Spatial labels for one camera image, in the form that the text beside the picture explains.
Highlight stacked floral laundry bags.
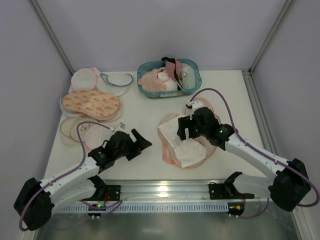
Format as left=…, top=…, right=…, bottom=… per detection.
left=61, top=89, right=121, bottom=121

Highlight black mounting plate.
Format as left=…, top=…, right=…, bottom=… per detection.
left=208, top=182, right=255, bottom=200
left=103, top=185, right=121, bottom=202

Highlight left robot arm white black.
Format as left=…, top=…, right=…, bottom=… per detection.
left=13, top=129, right=152, bottom=232

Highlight right base connector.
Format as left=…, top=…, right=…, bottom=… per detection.
left=226, top=203, right=245, bottom=218

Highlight grey white bra in basket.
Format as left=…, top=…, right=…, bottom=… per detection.
left=178, top=63, right=196, bottom=89

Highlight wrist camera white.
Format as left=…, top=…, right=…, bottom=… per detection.
left=185, top=100, right=204, bottom=115
left=109, top=122, right=126, bottom=133

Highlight left base connector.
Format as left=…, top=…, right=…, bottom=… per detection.
left=88, top=203, right=107, bottom=220

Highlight pink rim round mesh bag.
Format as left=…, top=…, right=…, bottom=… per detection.
left=84, top=124, right=115, bottom=150

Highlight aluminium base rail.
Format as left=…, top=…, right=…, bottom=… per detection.
left=49, top=178, right=276, bottom=204

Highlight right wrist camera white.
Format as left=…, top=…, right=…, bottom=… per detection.
left=185, top=100, right=204, bottom=115

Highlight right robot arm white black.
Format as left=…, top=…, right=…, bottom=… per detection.
left=177, top=107, right=312, bottom=212

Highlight pink bra in basket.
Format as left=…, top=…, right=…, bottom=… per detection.
left=138, top=68, right=167, bottom=93

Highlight frame post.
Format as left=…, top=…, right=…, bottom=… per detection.
left=249, top=0, right=296, bottom=75
left=28, top=0, right=75, bottom=75

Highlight teal plastic basket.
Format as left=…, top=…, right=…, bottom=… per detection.
left=137, top=59, right=202, bottom=99

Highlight mauve bra with black straps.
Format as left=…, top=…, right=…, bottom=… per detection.
left=161, top=56, right=184, bottom=82

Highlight beige round mesh bags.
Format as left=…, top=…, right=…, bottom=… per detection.
left=59, top=116, right=96, bottom=148

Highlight left frame post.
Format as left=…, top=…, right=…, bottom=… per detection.
left=28, top=0, right=75, bottom=75

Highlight white bra from bag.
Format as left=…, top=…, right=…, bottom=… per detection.
left=158, top=114, right=207, bottom=168

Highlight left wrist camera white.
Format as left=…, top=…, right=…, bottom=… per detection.
left=109, top=122, right=126, bottom=133

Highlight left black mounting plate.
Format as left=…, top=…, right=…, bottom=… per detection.
left=103, top=185, right=121, bottom=202

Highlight floral mesh laundry bag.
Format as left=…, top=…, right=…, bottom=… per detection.
left=157, top=97, right=222, bottom=166

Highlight right frame post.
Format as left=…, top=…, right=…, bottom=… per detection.
left=249, top=0, right=296, bottom=75

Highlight base connector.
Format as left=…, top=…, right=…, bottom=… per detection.
left=226, top=203, right=245, bottom=218
left=88, top=203, right=107, bottom=220

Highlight slotted cable duct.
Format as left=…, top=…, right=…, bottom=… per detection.
left=60, top=201, right=228, bottom=214

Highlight white pink round mesh bag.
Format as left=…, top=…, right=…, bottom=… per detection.
left=71, top=67, right=100, bottom=91

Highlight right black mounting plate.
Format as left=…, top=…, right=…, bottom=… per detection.
left=208, top=182, right=255, bottom=200

